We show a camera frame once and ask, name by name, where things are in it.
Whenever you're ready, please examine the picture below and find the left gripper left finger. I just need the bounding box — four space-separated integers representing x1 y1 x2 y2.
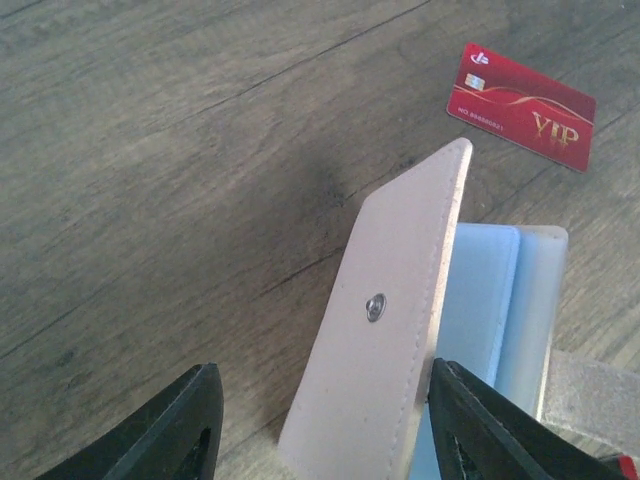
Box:
39 363 223 479

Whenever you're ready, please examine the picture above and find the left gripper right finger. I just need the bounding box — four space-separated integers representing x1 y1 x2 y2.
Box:
428 358 630 479

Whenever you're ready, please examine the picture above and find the beige leather card holder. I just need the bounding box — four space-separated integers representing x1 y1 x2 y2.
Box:
278 138 639 479

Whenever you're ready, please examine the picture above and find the lone red VIP card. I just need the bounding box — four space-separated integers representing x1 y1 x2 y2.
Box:
446 43 597 173

